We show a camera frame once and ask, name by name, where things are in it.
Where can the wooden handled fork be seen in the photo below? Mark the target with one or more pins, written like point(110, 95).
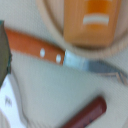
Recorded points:
point(41, 49)

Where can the orange toy bread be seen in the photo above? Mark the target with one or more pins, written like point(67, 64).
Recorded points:
point(90, 23)

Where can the grey teal gripper finger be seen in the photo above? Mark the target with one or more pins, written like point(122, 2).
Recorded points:
point(5, 54)

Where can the brown toy sausage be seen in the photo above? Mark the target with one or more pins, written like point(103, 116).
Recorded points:
point(88, 114)

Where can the round beige plate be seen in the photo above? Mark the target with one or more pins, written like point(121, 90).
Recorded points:
point(52, 13)

